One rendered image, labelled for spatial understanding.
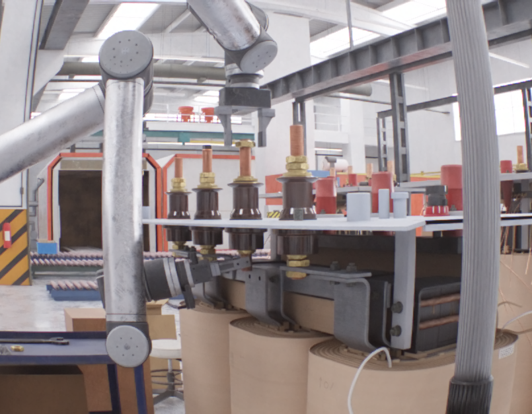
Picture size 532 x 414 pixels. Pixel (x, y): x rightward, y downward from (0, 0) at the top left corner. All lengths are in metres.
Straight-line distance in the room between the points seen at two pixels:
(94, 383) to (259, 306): 1.34
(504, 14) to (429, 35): 2.47
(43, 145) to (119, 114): 0.33
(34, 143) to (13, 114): 10.14
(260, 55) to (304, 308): 0.64
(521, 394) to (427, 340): 1.81
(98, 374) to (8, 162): 1.31
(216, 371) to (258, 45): 1.02
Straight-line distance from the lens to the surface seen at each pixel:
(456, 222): 0.89
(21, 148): 1.75
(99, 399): 2.79
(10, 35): 12.26
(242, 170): 1.60
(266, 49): 1.43
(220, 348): 1.91
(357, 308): 1.21
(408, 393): 1.15
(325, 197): 2.09
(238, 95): 1.61
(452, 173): 1.57
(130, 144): 1.49
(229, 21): 1.29
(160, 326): 4.74
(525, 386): 3.05
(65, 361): 2.01
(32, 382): 2.08
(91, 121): 1.75
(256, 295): 1.61
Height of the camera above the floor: 1.37
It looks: 2 degrees up
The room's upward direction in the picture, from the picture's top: 1 degrees counter-clockwise
